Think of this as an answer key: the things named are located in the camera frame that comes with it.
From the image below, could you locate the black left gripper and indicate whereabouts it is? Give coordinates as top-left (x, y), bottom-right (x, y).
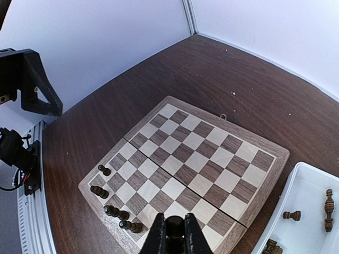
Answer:
top-left (1, 48), bottom-right (63, 116)

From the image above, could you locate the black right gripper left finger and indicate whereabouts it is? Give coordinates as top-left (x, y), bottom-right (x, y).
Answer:
top-left (139, 213), bottom-right (166, 254)

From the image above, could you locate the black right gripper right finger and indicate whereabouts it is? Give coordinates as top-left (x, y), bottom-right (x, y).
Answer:
top-left (184, 213), bottom-right (212, 254)

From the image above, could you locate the dark chess rook small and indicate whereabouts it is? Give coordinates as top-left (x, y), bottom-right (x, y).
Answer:
top-left (165, 215), bottom-right (184, 253)

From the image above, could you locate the dark chess pawn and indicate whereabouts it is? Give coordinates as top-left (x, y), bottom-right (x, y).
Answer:
top-left (282, 211), bottom-right (301, 221)
top-left (98, 165), bottom-right (111, 176)
top-left (90, 186), bottom-right (109, 199)

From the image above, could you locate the dark chess knight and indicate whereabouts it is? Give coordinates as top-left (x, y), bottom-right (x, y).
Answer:
top-left (262, 239), bottom-right (283, 254)

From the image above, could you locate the wooden chess board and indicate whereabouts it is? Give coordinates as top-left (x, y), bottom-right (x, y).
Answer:
top-left (78, 96), bottom-right (290, 253)

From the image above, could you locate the white plastic divided tray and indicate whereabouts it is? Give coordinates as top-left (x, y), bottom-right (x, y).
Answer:
top-left (252, 162), bottom-right (338, 253)

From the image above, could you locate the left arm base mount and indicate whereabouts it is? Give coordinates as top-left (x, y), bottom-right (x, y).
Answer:
top-left (13, 140), bottom-right (41, 196)

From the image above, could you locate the aluminium front rail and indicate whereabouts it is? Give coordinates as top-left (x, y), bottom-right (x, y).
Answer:
top-left (17, 120), bottom-right (57, 253)

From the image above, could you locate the left aluminium frame post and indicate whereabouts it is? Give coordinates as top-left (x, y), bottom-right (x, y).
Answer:
top-left (181, 0), bottom-right (198, 35)

